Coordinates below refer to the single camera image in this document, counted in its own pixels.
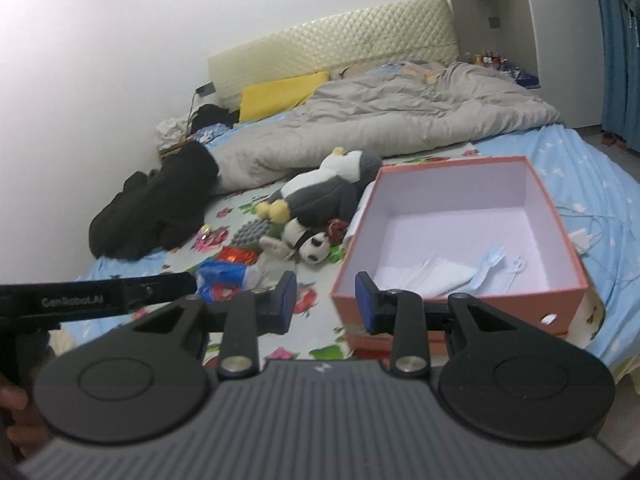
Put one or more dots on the fruit printed mat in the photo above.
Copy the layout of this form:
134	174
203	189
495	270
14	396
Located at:
235	210

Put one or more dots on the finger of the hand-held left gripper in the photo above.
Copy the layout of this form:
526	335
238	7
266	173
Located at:
160	287

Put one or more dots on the black clothes pile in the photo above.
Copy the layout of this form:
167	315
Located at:
150	200

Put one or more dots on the red foil snack wrapper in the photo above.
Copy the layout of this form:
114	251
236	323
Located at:
239	256

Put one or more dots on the yellow pillow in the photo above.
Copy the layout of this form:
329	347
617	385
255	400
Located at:
280	95

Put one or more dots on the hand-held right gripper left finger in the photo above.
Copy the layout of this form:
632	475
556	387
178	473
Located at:
285	305

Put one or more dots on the white bedside cabinet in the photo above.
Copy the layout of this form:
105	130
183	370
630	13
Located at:
550	20

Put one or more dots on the panda plush toy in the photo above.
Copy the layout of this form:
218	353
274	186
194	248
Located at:
315	247

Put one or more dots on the person's left hand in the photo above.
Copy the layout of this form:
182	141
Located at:
15	410

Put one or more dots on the white crumpled cloth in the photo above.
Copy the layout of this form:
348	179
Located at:
172	132

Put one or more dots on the cream quilted headboard cushion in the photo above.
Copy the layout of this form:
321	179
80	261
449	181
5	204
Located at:
325	35

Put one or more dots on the grey penguin plush toy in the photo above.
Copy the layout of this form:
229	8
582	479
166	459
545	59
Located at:
320	195

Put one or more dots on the row of small bottles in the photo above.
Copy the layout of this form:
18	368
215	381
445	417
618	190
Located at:
492	60

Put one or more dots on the blue curtain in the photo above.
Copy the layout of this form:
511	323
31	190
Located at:
620	60

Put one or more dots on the grey wall switch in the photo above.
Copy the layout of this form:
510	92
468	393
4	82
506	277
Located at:
495	22

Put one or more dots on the green massage hammer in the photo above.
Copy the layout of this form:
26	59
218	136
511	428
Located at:
251	234

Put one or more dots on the light blue bedsheet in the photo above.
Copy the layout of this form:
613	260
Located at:
575	170

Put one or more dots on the blue face mask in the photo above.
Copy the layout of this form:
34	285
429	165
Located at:
487	265

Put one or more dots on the grey duvet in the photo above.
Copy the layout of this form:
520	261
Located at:
400	110

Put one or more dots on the white charger plug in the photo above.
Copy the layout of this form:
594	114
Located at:
581	242

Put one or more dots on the white face mask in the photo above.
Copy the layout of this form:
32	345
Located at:
425	275

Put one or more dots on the dark wall charger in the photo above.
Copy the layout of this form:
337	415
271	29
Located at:
204	91

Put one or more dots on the red slipper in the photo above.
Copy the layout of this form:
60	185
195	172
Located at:
617	141

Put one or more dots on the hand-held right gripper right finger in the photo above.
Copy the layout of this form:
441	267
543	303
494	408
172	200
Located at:
363	305

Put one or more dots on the blue plastic bag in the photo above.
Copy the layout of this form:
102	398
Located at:
220	275

